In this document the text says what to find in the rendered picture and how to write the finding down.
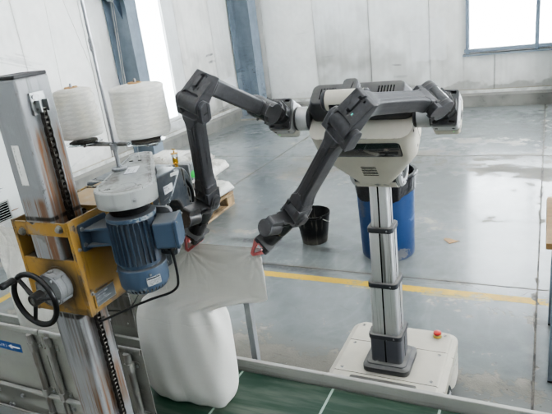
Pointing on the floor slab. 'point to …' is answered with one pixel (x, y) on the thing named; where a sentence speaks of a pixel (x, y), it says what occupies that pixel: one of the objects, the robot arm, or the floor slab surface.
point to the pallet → (223, 204)
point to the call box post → (252, 331)
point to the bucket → (316, 226)
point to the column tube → (86, 371)
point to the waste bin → (405, 227)
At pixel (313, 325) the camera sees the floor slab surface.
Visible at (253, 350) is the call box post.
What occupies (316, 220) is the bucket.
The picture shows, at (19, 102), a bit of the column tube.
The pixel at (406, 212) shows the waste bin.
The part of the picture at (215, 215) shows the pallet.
